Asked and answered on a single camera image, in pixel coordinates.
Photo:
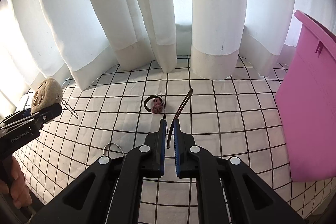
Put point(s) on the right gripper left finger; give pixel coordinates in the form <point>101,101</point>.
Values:
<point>109,191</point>

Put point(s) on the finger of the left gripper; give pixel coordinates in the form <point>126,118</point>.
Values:
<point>39,118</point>
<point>16,116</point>

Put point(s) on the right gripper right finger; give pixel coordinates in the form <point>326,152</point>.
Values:
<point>228,191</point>

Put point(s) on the beige plush sloth keychain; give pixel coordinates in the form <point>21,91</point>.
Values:
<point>48,93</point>

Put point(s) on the person's left hand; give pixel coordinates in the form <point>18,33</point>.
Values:
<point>18,191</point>

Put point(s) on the white curtain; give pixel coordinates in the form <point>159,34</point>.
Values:
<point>84,38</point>

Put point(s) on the pink plastic bin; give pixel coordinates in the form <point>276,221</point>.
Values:
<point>306,103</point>

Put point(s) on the small silver ring clasp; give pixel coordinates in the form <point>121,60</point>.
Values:
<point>112,147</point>

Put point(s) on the black hair tie pink charm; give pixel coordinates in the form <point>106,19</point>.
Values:
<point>156,104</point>

